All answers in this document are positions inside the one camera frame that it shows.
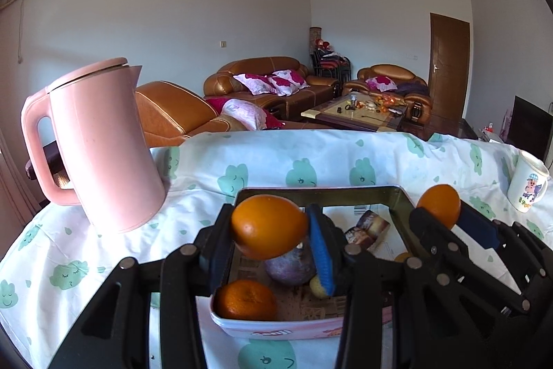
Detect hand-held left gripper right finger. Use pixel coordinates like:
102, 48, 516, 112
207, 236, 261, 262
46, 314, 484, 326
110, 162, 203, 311
306, 204, 469, 369

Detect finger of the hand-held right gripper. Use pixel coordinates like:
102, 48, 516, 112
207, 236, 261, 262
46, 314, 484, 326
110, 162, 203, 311
410, 208, 531, 310
457, 202, 552, 293

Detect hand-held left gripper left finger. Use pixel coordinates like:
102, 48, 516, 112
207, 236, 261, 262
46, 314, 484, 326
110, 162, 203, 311
47, 202, 237, 369

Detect purple round fruit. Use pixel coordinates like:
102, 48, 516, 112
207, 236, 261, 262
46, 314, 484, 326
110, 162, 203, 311
264, 243, 317, 287

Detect large smooth orange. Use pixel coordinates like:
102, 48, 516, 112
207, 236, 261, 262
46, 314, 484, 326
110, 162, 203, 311
230, 196, 309, 260

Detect pink rectangular tin box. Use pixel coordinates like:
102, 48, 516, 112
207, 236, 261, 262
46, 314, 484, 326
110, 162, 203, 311
209, 185, 422, 341

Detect brown kiwi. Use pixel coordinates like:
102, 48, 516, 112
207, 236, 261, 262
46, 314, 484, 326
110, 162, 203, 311
309, 275, 329, 299

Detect printed paper sheet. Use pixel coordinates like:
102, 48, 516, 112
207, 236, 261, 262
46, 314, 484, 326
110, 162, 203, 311
276, 202, 409, 322

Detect brown cake snack packet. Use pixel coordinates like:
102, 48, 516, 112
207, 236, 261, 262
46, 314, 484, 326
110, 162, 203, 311
344, 210, 391, 247

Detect white cartoon print mug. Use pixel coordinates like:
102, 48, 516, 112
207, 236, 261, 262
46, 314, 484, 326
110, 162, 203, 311
506, 150, 551, 214

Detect dark glossy low cabinet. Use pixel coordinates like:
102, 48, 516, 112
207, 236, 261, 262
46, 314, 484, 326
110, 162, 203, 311
425, 117, 493, 141

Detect white green printed tablecloth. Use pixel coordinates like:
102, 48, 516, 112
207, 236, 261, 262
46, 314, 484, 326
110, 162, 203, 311
0, 130, 546, 369

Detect pale pink box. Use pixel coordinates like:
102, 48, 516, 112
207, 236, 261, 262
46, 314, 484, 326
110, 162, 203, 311
499, 110, 515, 143

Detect black flat television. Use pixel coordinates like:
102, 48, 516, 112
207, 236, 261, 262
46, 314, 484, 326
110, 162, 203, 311
510, 96, 553, 168

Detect wooden coffee table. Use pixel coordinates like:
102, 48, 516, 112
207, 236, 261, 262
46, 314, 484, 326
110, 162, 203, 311
301, 91, 409, 133

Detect assorted small tabletop items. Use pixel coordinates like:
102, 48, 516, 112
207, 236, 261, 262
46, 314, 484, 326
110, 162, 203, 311
335, 92, 404, 114

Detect red blanket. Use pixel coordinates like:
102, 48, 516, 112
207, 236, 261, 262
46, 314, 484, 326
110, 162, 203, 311
205, 96, 286, 130

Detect dark purple cloth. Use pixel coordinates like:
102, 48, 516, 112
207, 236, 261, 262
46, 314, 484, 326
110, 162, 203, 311
395, 77, 428, 94

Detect pale pink leaf pillow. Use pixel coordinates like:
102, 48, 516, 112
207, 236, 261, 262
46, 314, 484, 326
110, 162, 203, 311
222, 99, 267, 130

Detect brown leather armchair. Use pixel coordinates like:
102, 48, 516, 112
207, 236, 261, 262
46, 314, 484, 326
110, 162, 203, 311
134, 80, 286, 147
343, 64, 433, 123

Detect white magenta floral pillow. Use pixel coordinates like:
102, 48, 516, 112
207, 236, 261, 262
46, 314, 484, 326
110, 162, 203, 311
267, 74, 300, 96
274, 68, 310, 88
233, 73, 277, 95
366, 76, 397, 92

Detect pink electric kettle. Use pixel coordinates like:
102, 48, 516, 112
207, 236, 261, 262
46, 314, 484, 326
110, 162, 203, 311
21, 57, 168, 234

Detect brown wooden door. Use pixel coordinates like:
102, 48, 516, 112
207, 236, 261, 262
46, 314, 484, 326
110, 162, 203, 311
429, 12, 471, 121

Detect stack of dark chairs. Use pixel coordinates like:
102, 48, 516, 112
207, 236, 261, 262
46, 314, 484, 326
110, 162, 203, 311
311, 49, 352, 82

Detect dark wooden side table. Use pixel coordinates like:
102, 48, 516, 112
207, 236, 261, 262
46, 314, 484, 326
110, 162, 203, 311
25, 140, 71, 192

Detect brown leather three-seat sofa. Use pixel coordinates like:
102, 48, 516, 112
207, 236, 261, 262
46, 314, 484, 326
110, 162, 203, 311
203, 56, 342, 119

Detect air conditioner pipe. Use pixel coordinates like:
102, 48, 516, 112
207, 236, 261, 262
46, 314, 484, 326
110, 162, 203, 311
0, 0, 27, 64

